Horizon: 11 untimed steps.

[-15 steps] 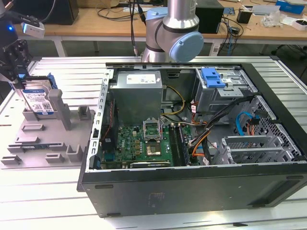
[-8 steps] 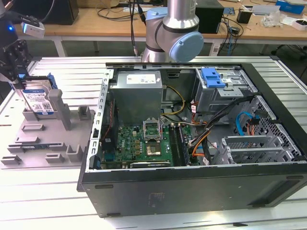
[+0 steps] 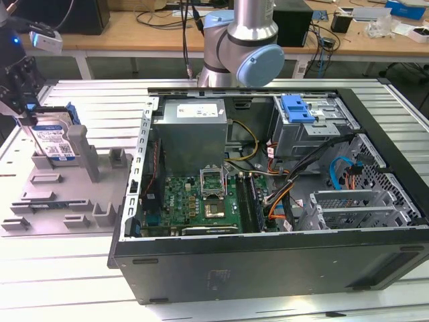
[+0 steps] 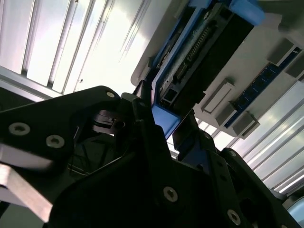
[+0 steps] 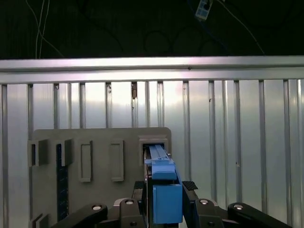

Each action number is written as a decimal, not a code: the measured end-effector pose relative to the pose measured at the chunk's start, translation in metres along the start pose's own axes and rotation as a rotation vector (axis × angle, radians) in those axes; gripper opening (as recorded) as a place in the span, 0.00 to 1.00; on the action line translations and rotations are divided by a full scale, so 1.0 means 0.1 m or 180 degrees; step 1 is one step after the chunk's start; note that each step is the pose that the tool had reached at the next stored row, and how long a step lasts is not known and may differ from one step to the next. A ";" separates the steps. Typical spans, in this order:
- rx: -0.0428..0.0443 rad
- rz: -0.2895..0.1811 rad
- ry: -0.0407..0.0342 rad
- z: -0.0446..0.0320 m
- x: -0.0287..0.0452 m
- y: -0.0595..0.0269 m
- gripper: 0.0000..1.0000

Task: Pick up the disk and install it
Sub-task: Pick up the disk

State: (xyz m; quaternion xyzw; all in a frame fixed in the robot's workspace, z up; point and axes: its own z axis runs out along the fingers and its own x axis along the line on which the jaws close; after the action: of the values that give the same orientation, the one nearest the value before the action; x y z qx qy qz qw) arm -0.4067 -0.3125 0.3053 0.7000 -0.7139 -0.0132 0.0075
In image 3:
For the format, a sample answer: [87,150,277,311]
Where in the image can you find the metal socket cover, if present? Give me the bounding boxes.
[199,164,228,199]

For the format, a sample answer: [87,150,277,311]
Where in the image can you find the large black computer box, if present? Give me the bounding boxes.
[9,0,111,36]

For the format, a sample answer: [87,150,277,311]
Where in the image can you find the hard disk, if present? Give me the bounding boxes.
[13,102,81,167]

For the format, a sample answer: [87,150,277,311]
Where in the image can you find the coloured power wire with connector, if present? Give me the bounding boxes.
[343,166,365,194]

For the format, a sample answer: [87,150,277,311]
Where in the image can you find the orange wires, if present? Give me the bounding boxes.
[266,186,292,221]

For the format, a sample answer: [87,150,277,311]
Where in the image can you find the grey power supply unit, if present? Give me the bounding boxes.
[152,99,231,168]

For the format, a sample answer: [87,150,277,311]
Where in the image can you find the yellow and black wires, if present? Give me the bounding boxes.
[226,119,259,168]

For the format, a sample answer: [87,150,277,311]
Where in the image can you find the black wire bundle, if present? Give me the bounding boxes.
[281,132,357,232]

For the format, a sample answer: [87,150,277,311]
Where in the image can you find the CPU socket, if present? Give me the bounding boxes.
[203,200,226,219]

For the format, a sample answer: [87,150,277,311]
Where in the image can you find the grey optical drive cage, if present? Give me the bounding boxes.
[271,95,361,165]

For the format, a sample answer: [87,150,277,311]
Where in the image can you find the flat white box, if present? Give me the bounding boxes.
[351,6,391,23]

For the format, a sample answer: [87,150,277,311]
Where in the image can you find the white tray with black insert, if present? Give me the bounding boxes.
[407,26,429,44]

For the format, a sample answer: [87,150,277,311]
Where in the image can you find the black PC case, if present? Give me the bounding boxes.
[107,86,429,305]

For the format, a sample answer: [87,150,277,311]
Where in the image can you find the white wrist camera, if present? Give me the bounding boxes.
[29,21,64,54]

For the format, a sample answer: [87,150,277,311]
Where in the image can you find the clear plastic packaging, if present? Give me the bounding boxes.
[365,16,393,40]

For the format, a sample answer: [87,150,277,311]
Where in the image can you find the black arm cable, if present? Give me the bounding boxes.
[180,0,205,80]

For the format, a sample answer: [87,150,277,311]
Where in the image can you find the grey parts rack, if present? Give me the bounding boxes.
[0,124,135,237]

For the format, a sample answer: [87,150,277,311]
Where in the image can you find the grey disk bay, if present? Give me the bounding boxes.
[298,189,420,232]

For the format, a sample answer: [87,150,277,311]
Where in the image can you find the small black container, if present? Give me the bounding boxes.
[330,9,355,34]

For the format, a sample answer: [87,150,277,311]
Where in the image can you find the blue data wire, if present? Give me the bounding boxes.
[330,156,363,193]

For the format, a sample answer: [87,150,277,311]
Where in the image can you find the wooden desk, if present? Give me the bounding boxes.
[0,0,429,81]

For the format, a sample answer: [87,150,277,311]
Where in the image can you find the black expansion slot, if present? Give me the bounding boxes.
[182,226,241,236]

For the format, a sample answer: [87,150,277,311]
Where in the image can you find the green RAM stick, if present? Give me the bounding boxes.
[248,173,267,232]
[29,201,70,211]

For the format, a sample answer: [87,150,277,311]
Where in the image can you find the blue drive latch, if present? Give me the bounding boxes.
[281,95,318,124]

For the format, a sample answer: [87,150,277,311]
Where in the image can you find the blue cardboard box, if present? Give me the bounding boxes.
[385,0,426,19]

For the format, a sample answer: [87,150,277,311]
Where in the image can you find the black case fan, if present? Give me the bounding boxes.
[142,137,168,215]

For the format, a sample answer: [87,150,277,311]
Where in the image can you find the green motherboard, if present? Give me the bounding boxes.
[139,174,282,237]

